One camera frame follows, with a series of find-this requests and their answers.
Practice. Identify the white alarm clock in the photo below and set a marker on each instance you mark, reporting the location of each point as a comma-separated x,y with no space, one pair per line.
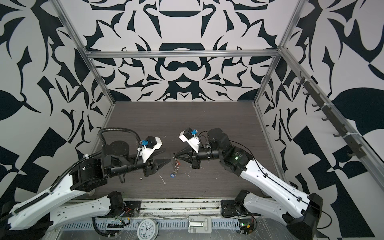
148,229

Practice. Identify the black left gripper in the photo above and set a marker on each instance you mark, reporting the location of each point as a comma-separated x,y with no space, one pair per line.
151,165

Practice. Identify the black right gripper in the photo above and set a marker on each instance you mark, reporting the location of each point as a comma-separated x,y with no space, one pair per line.
196,157

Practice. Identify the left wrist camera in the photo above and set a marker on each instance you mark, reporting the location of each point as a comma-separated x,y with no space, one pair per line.
148,147

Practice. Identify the silver metal latch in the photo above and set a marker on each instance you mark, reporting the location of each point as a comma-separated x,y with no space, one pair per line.
199,225

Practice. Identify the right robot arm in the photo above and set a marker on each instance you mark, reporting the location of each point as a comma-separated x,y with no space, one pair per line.
298,211

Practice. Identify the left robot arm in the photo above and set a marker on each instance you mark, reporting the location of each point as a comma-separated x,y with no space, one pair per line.
34,218

